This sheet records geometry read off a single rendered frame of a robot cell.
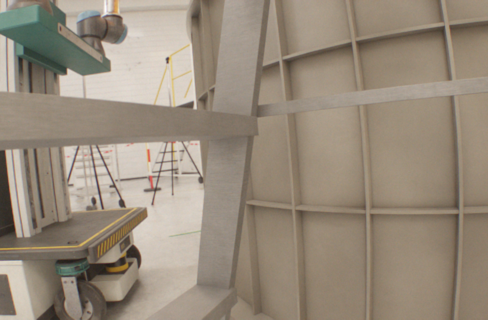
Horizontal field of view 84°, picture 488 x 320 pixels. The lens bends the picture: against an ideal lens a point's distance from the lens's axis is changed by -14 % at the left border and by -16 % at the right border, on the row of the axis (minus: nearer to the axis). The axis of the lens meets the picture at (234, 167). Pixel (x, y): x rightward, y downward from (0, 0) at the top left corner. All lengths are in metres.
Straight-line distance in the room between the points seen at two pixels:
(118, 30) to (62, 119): 1.49
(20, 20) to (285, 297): 1.15
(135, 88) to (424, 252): 8.50
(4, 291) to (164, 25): 8.73
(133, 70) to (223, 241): 8.54
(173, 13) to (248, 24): 9.07
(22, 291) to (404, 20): 1.26
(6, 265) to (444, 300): 1.19
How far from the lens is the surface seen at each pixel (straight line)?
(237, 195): 0.53
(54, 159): 1.47
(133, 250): 1.53
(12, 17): 1.15
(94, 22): 1.64
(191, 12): 1.38
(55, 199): 1.49
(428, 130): 0.73
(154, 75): 8.93
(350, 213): 0.77
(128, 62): 9.09
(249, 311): 1.10
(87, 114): 0.25
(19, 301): 1.15
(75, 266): 1.08
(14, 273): 1.12
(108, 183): 5.71
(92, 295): 1.11
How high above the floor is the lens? 0.56
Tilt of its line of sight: 3 degrees down
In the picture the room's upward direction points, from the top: 5 degrees counter-clockwise
